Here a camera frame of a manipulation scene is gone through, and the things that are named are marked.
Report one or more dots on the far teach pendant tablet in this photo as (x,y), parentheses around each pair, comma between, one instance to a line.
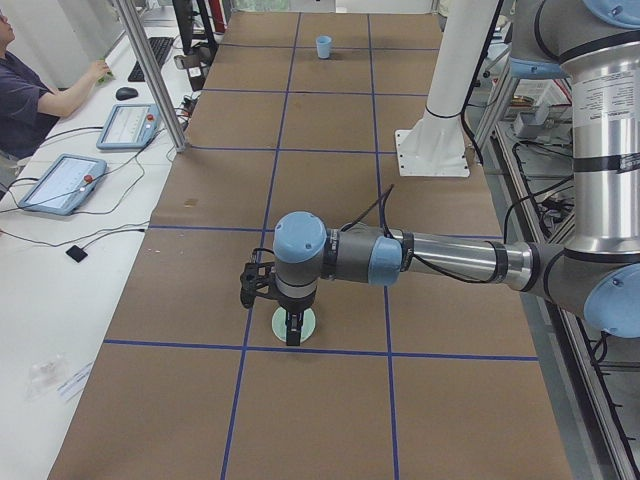
(129,126)

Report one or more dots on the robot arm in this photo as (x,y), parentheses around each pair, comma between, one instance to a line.
(595,274)

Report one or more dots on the pale green bowl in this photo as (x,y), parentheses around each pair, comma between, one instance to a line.
(279,324)

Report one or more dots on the clear plastic bag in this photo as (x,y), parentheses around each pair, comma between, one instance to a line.
(46,376)

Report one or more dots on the light blue cup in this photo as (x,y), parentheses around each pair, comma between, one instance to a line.
(324,46)

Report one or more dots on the small black square pad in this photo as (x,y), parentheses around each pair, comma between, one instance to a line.
(76,253)

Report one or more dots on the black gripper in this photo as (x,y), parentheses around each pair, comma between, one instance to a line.
(296,304)

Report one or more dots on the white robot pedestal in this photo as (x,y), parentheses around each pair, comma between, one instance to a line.
(435,146)

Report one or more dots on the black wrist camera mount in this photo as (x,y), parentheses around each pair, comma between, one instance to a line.
(257,279)

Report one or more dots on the near teach pendant tablet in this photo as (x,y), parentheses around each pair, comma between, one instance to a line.
(65,185)

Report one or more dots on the teach pendant tablet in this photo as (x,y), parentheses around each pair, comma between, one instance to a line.
(65,185)
(129,126)

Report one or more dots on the aluminium frame post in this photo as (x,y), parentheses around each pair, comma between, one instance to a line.
(144,55)

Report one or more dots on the black computer mouse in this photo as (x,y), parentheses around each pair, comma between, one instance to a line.
(126,93)

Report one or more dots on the grey box under frame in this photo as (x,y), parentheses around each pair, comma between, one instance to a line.
(529,125)

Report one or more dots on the seated person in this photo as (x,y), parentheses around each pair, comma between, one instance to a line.
(29,108)

